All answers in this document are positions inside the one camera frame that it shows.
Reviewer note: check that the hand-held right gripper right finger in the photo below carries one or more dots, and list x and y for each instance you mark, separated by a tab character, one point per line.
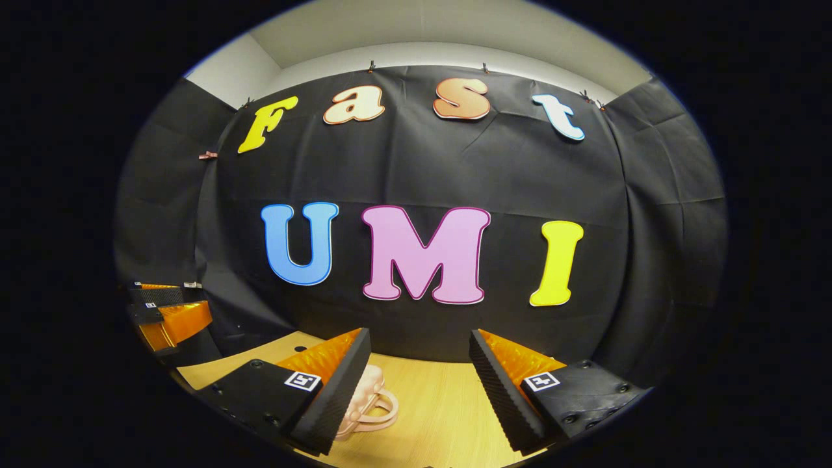
504	390

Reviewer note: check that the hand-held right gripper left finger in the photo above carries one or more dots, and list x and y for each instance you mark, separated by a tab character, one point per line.
341	390

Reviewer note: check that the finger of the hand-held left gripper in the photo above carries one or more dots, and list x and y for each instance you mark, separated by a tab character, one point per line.
162	296
185	322

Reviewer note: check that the pink suitcase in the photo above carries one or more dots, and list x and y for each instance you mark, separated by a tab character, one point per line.
364	403

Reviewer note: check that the copper clip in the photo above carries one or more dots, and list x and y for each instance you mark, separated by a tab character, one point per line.
208	155

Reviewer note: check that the black backdrop cloth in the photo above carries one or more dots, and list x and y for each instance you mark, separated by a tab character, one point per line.
416	169

